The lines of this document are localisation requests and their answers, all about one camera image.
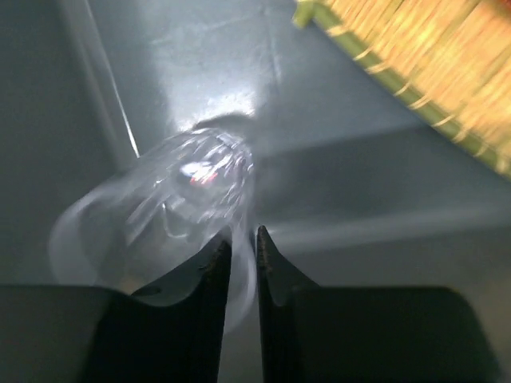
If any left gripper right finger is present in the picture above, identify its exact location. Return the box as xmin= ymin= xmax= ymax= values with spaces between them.
xmin=256 ymin=227 xmax=505 ymax=382

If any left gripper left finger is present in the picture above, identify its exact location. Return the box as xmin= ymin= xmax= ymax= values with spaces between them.
xmin=1 ymin=239 xmax=232 ymax=382

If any woven bamboo mat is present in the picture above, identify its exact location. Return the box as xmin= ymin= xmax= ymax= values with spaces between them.
xmin=293 ymin=1 xmax=510 ymax=177

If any grey plastic bin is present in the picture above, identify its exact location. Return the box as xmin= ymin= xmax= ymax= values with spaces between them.
xmin=1 ymin=1 xmax=510 ymax=370

